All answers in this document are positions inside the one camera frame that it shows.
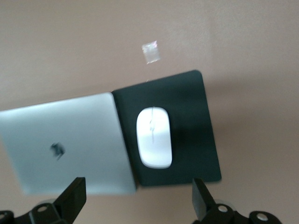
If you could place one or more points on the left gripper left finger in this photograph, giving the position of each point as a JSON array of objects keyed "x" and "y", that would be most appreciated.
[{"x": 72, "y": 200}]

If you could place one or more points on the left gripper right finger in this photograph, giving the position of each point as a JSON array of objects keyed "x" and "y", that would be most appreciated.
[{"x": 203, "y": 203}]

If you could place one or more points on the white computer mouse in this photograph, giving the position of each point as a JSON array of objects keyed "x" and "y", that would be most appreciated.
[{"x": 154, "y": 140}]

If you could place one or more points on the black mouse pad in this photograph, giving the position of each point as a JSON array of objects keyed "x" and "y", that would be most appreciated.
[{"x": 191, "y": 116}]

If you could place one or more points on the silver closed laptop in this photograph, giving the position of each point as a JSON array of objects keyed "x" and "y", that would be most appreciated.
[{"x": 70, "y": 130}]

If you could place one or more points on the clear tape piece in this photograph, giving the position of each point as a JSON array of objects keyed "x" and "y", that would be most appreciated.
[{"x": 150, "y": 51}]

